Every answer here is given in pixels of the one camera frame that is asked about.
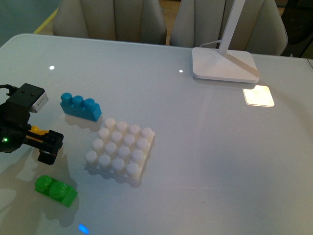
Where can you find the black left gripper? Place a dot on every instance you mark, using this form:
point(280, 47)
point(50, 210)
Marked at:
point(15, 131)

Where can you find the yellow two-stud block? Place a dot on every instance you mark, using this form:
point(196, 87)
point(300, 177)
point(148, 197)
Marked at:
point(38, 131)

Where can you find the white studded base plate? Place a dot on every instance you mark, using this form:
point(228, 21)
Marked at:
point(121, 149)

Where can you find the green two-stud block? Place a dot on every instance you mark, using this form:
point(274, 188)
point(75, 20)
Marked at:
point(56, 190)

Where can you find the blue three-stud block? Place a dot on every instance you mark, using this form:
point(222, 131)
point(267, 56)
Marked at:
point(76, 106)

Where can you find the left beige chair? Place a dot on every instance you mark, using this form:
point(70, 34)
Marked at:
point(139, 21)

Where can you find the beige chair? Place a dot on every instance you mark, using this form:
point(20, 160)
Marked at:
point(258, 28)
point(139, 21)

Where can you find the white desk lamp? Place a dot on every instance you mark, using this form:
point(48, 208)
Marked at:
point(223, 64)

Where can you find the right beige chair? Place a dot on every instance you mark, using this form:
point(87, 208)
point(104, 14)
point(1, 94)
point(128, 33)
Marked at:
point(258, 28)

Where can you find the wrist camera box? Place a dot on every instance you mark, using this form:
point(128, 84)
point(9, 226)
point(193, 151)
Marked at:
point(31, 97)

